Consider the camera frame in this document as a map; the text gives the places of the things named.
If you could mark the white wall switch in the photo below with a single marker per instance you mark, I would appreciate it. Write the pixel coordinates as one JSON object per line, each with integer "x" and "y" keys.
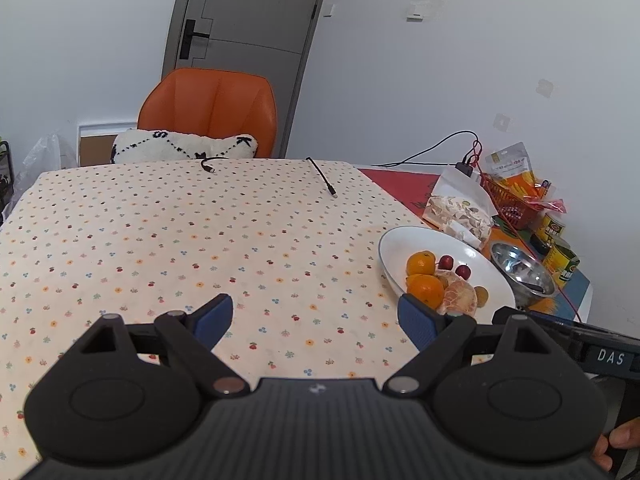
{"x": 415, "y": 13}

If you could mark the white framed board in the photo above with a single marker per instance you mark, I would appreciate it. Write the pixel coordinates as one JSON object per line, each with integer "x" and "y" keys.
{"x": 95, "y": 141}

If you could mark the orange snack bag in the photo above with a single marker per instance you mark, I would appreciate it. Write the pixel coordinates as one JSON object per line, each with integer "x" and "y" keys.
{"x": 512, "y": 168}

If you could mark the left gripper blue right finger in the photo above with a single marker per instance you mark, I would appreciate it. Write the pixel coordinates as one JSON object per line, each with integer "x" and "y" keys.
{"x": 420, "y": 323}

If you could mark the black door handle lock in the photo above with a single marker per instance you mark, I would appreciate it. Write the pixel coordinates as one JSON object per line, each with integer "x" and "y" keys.
{"x": 188, "y": 35}

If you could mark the yellow-brown longan on plate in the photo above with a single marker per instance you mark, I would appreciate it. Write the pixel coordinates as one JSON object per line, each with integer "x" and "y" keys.
{"x": 481, "y": 295}

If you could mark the white plate with blue rim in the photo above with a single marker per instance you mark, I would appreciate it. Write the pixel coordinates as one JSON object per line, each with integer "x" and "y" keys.
{"x": 407, "y": 250}

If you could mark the person right hand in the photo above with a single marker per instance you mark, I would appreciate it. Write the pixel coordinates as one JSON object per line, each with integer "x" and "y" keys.
{"x": 624, "y": 437}

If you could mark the dark red cherry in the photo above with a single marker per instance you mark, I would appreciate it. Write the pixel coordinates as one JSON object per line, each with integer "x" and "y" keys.
{"x": 446, "y": 262}

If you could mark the yellow tin can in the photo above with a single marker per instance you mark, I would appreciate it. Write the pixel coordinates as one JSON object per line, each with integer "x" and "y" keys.
{"x": 545, "y": 229}
{"x": 561, "y": 263}

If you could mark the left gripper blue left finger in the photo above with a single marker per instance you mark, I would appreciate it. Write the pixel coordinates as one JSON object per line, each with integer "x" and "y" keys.
{"x": 210, "y": 322}

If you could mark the black cable short end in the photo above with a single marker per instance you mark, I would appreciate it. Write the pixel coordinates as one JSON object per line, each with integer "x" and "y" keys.
{"x": 210, "y": 164}

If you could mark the black power adapter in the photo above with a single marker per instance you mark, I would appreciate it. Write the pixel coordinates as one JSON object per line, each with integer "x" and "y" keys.
{"x": 465, "y": 168}

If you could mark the grey door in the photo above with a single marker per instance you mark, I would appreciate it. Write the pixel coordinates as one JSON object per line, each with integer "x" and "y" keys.
{"x": 268, "y": 38}

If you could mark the stainless steel bowl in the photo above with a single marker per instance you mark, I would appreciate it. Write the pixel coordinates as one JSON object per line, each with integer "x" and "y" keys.
{"x": 529, "y": 280}

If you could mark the colourful table mat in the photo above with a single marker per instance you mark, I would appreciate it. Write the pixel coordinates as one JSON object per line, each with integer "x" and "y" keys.
{"x": 412, "y": 189}

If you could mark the black cable long end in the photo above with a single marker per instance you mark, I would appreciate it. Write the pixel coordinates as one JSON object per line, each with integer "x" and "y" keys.
{"x": 329, "y": 186}

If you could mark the red plastic basket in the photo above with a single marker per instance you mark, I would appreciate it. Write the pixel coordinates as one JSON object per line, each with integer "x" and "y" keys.
{"x": 510, "y": 207}

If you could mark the black storage rack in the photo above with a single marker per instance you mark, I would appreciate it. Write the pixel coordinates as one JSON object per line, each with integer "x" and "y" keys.
{"x": 6, "y": 175}

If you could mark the orange chair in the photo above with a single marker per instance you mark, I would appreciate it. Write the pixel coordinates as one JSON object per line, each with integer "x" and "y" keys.
{"x": 213, "y": 103}

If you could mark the small orange on plate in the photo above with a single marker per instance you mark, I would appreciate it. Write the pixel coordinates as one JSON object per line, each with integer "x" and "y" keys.
{"x": 423, "y": 262}

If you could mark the floral tablecloth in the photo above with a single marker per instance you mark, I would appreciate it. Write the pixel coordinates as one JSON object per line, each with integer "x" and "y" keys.
{"x": 301, "y": 266}

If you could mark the white pillow with black letters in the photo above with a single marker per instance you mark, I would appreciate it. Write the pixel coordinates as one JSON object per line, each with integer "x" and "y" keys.
{"x": 135, "y": 145}

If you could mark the large orange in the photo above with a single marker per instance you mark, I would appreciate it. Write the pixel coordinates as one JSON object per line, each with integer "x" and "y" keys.
{"x": 427, "y": 288}

